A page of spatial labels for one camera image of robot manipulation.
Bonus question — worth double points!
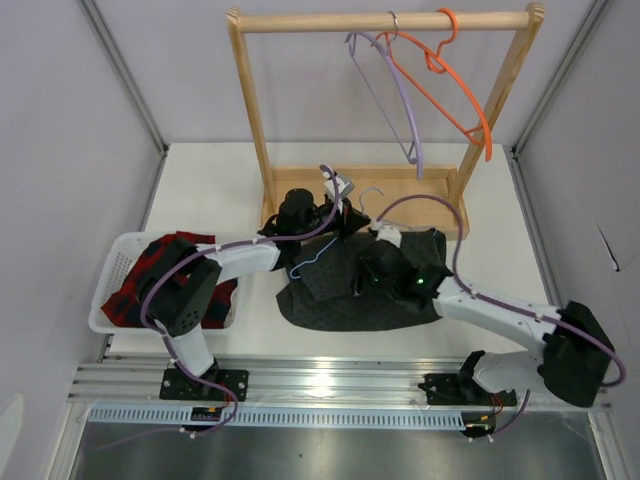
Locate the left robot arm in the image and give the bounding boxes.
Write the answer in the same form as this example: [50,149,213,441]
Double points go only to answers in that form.
[136,188,371,400]

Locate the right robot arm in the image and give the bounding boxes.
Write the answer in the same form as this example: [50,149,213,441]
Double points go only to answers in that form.
[356,237,615,408]

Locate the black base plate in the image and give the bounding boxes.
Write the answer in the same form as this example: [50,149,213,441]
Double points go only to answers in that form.
[159,368,250,402]
[417,373,517,407]

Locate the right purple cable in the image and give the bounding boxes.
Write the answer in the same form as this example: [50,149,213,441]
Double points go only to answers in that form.
[374,194,628,441]

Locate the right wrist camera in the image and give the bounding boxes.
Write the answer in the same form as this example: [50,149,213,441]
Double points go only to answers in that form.
[369,224,402,248]

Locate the white plastic basket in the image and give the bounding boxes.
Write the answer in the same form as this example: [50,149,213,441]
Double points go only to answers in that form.
[87,230,254,337]

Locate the light blue wire hanger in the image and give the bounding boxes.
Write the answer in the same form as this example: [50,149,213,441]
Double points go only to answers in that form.
[288,187,441,281]

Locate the aluminium mounting rail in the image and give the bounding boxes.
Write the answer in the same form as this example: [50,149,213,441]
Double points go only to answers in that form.
[69,352,614,414]

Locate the purple plastic hanger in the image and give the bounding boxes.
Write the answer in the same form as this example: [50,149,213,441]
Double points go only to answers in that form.
[344,30,425,180]

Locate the dark grey dotted skirt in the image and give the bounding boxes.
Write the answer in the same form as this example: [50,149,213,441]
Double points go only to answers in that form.
[276,229,444,332]

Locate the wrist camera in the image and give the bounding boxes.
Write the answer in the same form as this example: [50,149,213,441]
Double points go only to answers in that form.
[369,224,402,248]
[323,172,355,201]

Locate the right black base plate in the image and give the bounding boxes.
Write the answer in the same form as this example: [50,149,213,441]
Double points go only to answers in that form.
[417,373,517,407]

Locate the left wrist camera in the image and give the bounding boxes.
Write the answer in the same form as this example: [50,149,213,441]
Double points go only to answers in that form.
[323,172,355,201]

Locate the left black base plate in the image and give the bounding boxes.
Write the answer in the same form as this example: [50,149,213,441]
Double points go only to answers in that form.
[159,368,250,402]

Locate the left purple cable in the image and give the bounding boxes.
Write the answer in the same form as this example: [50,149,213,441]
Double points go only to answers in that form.
[139,163,344,436]

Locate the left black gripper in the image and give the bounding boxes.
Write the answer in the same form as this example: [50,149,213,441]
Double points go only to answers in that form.
[296,198,370,243]

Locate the wooden clothes rack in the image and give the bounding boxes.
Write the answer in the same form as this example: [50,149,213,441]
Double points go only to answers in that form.
[226,1,545,243]

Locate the purple cable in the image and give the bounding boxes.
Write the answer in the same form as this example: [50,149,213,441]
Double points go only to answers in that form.
[374,194,628,441]
[139,163,344,436]

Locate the red plaid garment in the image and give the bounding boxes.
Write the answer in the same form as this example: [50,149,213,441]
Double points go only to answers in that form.
[101,230,239,331]

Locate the white slotted cable duct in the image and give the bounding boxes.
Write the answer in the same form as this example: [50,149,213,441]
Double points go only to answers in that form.
[88,404,484,431]

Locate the orange plastic hanger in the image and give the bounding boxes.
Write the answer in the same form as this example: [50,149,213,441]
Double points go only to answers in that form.
[375,7,493,162]

